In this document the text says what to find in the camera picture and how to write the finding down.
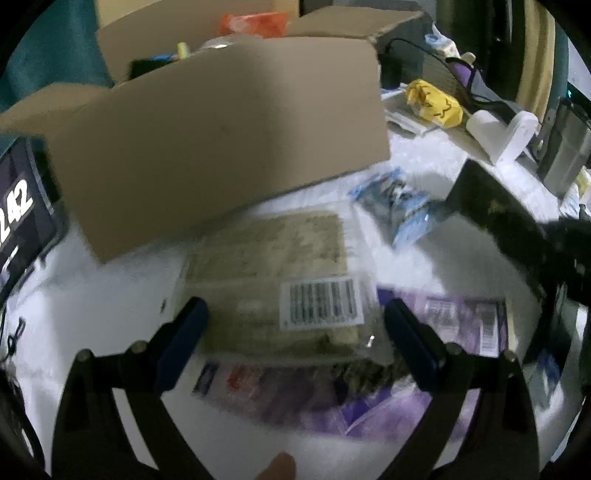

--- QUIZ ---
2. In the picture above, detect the crumpled yellow snack packet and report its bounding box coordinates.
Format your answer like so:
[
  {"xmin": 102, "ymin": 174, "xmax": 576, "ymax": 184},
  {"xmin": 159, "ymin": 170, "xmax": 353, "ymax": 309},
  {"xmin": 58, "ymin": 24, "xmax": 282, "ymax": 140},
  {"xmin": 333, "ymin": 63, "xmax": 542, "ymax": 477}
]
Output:
[{"xmin": 405, "ymin": 79, "xmax": 464, "ymax": 127}]

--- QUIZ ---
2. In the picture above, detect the white patterned tablecloth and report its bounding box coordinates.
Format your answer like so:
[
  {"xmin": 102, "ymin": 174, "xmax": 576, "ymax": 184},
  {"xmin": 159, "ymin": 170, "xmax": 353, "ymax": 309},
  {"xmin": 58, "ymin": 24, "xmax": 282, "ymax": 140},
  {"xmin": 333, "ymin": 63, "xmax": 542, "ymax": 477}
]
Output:
[{"xmin": 0, "ymin": 88, "xmax": 578, "ymax": 480}]

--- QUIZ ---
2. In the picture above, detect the tablet with clock display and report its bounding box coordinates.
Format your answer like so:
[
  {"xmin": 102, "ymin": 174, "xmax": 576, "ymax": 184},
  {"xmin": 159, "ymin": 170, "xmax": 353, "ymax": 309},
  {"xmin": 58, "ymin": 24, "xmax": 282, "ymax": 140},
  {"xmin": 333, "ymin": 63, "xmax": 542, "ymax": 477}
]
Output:
[{"xmin": 0, "ymin": 134, "xmax": 68, "ymax": 305}]

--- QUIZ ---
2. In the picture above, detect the orange snack packet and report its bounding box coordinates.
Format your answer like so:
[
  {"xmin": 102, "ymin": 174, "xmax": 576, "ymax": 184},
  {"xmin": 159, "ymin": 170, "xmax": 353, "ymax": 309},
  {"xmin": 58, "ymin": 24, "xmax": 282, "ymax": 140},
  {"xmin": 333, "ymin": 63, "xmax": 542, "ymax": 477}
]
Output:
[{"xmin": 217, "ymin": 11, "xmax": 289, "ymax": 38}]

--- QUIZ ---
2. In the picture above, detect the person's left hand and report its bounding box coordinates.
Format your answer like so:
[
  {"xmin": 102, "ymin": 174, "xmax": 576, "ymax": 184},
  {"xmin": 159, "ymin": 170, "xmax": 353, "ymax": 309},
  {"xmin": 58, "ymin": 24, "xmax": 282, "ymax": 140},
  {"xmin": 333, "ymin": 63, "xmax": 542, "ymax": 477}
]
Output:
[{"xmin": 256, "ymin": 452, "xmax": 296, "ymax": 480}]

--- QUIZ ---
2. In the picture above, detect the narrow yellow curtain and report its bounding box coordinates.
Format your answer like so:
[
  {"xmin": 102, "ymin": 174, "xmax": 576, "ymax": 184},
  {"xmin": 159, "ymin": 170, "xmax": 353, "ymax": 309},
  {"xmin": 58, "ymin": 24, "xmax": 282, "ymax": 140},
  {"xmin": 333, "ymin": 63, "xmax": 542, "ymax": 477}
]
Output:
[{"xmin": 515, "ymin": 0, "xmax": 557, "ymax": 116}]

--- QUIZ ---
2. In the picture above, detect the blue white snack packet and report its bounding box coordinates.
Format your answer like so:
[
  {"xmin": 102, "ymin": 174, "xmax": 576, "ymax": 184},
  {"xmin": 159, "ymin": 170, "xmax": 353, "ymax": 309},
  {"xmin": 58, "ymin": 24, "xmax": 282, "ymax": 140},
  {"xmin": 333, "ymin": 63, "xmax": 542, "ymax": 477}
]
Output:
[{"xmin": 348, "ymin": 168, "xmax": 455, "ymax": 247}]

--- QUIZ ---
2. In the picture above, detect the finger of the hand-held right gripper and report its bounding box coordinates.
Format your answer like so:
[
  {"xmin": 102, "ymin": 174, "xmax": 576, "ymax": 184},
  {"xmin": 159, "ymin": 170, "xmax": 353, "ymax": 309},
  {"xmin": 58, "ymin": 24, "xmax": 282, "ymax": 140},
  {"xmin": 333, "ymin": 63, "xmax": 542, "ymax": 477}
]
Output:
[{"xmin": 445, "ymin": 159, "xmax": 555, "ymax": 296}]

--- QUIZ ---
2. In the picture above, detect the grey metal box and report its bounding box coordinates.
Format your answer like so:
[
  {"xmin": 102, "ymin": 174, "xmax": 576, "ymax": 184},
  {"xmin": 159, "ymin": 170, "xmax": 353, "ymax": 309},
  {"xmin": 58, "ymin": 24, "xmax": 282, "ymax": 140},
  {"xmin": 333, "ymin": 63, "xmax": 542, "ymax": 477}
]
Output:
[{"xmin": 538, "ymin": 97, "xmax": 591, "ymax": 199}]

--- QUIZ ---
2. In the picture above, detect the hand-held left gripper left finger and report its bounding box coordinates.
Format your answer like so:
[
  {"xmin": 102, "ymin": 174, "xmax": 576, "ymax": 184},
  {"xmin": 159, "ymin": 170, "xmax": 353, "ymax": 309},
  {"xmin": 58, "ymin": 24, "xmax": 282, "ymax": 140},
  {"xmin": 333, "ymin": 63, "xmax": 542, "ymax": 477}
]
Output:
[{"xmin": 53, "ymin": 296, "xmax": 209, "ymax": 480}]

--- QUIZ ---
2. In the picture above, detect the black device with green light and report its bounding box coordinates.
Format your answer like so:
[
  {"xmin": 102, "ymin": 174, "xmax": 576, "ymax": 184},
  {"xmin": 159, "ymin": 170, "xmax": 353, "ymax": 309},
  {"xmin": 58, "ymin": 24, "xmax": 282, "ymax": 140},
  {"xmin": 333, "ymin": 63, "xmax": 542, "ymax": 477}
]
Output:
[{"xmin": 563, "ymin": 85, "xmax": 591, "ymax": 107}]

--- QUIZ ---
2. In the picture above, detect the white plastic container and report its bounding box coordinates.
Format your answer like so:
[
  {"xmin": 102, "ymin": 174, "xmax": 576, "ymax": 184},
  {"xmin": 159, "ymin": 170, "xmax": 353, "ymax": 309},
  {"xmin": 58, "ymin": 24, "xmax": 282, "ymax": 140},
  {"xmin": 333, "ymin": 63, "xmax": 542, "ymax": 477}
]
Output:
[{"xmin": 465, "ymin": 110, "xmax": 540, "ymax": 164}]

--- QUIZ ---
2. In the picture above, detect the brown cardboard box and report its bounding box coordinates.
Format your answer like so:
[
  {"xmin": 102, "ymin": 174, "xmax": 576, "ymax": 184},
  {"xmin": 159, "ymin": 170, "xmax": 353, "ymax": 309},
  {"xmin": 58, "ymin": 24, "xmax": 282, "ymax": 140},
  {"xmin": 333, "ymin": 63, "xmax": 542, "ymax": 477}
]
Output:
[{"xmin": 0, "ymin": 0, "xmax": 428, "ymax": 264}]

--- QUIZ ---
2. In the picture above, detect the purple snack packet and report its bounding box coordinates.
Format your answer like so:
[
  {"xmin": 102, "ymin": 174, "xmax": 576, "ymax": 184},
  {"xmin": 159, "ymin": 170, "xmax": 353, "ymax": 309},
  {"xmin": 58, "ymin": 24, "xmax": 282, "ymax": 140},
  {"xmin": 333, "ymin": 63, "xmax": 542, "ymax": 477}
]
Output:
[{"xmin": 191, "ymin": 286, "xmax": 511, "ymax": 439}]

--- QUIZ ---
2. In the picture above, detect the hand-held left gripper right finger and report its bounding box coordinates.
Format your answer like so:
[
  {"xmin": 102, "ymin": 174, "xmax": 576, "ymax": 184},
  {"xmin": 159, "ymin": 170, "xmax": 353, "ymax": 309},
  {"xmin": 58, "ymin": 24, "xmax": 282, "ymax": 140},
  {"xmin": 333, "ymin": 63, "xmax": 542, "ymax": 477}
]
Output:
[{"xmin": 384, "ymin": 298, "xmax": 541, "ymax": 480}]

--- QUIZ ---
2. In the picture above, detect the clear packet with barcode label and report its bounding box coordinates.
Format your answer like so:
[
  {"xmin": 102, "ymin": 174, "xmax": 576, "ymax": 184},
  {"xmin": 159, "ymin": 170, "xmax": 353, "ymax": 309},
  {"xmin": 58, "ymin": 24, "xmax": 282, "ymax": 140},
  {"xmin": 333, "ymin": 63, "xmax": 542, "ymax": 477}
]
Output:
[{"xmin": 178, "ymin": 203, "xmax": 393, "ymax": 365}]

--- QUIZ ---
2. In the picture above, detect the black plug with cable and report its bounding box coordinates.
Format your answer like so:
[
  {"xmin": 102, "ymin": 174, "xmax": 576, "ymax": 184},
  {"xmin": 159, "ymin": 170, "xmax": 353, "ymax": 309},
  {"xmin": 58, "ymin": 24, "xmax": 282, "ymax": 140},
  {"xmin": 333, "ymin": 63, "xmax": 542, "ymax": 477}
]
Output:
[{"xmin": 379, "ymin": 37, "xmax": 509, "ymax": 112}]

